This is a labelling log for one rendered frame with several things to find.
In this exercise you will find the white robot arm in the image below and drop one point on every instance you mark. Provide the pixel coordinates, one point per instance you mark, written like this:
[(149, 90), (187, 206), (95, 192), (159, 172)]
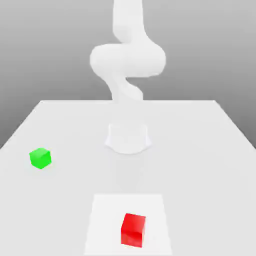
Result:
[(128, 60)]

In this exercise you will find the small red cube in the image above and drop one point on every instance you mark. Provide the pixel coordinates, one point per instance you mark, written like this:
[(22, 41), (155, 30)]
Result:
[(133, 230)]

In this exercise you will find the small green cube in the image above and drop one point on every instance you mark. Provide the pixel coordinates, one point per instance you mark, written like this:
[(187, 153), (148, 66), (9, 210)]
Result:
[(40, 158)]

